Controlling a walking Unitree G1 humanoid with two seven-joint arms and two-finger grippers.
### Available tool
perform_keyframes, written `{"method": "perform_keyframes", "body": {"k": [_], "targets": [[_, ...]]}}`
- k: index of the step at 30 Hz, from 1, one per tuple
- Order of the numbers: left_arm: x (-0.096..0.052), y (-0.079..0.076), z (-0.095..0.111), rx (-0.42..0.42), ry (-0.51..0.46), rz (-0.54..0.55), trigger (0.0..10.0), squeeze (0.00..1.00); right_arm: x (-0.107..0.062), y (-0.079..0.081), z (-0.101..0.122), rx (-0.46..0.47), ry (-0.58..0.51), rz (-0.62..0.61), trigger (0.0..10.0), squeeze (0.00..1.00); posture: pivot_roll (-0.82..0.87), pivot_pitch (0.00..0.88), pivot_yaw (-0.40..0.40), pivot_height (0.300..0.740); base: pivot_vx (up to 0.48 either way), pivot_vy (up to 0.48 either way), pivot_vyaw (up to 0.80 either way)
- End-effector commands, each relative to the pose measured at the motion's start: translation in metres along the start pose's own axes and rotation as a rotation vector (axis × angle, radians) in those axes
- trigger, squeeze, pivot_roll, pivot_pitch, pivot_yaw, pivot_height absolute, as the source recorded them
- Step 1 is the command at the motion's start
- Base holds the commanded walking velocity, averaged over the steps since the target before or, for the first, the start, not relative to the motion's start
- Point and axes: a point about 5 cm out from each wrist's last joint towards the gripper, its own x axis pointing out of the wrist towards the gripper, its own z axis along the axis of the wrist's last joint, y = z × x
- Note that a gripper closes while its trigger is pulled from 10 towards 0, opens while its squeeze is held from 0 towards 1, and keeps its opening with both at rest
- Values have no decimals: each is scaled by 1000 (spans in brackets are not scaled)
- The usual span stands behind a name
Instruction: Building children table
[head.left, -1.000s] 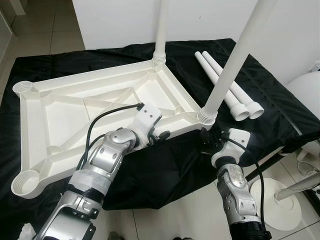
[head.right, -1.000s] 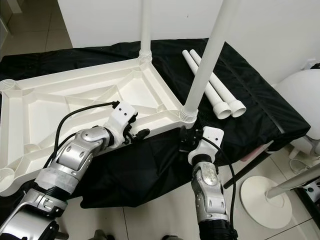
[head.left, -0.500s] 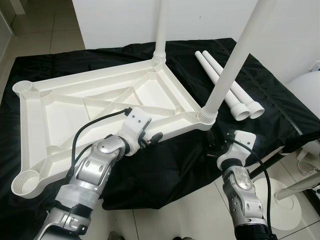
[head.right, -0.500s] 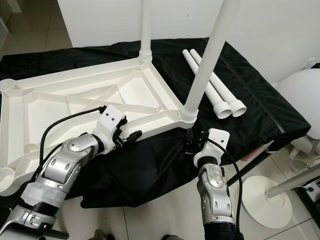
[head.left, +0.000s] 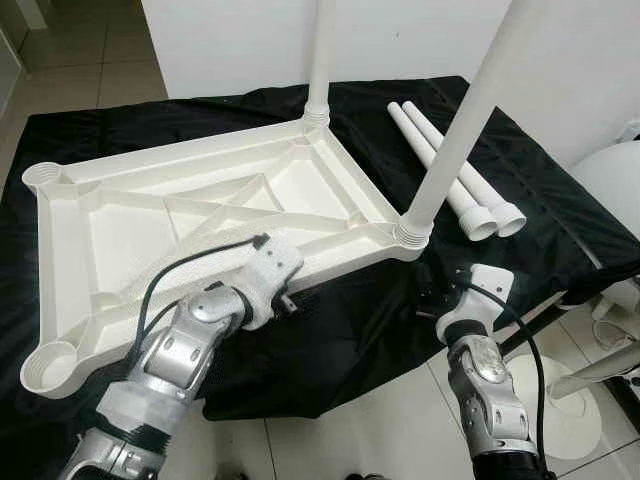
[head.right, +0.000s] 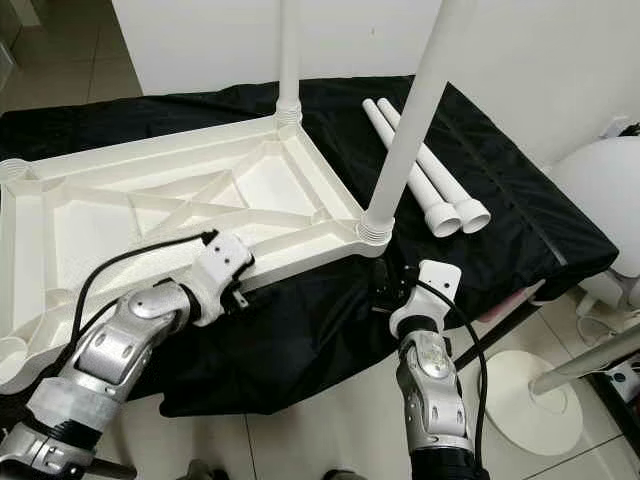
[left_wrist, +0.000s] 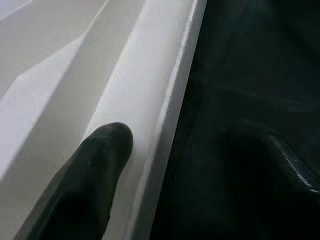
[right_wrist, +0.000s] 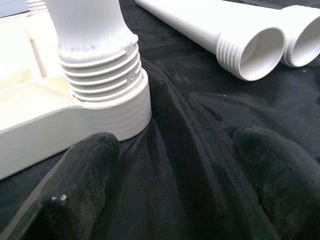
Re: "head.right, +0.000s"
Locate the white plastic table leg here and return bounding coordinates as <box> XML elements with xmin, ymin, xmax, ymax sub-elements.
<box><xmin>377</xmin><ymin>96</ymin><xmax>494</xmax><ymax>235</ymax></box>
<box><xmin>273</xmin><ymin>0</ymin><xmax>308</xmax><ymax>126</ymax></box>
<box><xmin>362</xmin><ymin>98</ymin><xmax>464</xmax><ymax>239</ymax></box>
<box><xmin>358</xmin><ymin>0</ymin><xmax>479</xmax><ymax>246</ymax></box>

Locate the white plastic table top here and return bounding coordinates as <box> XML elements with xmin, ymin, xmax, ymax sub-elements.
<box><xmin>0</xmin><ymin>100</ymin><xmax>398</xmax><ymax>396</ymax></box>

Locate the black table cloth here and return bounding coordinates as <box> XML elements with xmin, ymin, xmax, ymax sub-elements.
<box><xmin>0</xmin><ymin>75</ymin><xmax>619</xmax><ymax>421</ymax></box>

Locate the dark robot left foot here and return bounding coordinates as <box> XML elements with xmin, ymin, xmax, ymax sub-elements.
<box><xmin>185</xmin><ymin>459</ymin><xmax>223</xmax><ymax>480</ymax></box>

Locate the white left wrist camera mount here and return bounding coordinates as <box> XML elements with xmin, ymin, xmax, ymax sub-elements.
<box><xmin>183</xmin><ymin>231</ymin><xmax>257</xmax><ymax>328</ymax></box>

